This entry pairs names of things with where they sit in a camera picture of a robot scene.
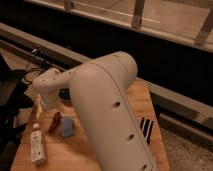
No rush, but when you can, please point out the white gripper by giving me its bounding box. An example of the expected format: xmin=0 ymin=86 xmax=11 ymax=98
xmin=33 ymin=92 xmax=61 ymax=121

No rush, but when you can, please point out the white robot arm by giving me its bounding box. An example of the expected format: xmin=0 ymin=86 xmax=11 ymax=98
xmin=33 ymin=51 xmax=158 ymax=171

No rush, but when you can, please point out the red chili pepper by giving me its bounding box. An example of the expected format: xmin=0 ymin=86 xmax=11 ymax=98
xmin=48 ymin=112 xmax=62 ymax=133

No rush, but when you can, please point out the dark ceramic bowl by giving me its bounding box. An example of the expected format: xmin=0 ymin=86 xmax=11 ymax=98
xmin=59 ymin=88 xmax=71 ymax=101

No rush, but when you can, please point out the black chair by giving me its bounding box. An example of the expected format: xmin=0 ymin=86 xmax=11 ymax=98
xmin=0 ymin=53 xmax=33 ymax=171

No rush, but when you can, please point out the white plastic bottle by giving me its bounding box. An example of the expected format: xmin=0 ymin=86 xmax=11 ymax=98
xmin=30 ymin=123 xmax=46 ymax=165

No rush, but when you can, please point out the blue sponge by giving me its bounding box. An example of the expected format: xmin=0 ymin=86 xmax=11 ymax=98
xmin=60 ymin=117 xmax=75 ymax=138

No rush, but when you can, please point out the black white striped cloth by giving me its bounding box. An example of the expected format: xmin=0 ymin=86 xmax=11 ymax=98
xmin=140 ymin=117 xmax=154 ymax=144

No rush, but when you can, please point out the black cable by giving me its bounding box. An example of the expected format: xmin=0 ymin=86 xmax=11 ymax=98
xmin=21 ymin=47 xmax=46 ymax=85

